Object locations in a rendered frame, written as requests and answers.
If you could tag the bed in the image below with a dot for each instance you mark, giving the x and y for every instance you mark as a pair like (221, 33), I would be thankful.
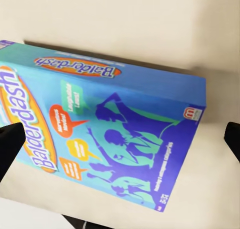
(190, 37)

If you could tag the board game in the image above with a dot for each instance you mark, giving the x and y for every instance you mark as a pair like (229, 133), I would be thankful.
(118, 128)

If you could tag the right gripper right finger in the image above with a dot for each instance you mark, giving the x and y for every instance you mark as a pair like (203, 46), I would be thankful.
(232, 138)

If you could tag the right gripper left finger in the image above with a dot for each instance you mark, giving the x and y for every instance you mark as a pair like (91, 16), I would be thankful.
(12, 139)

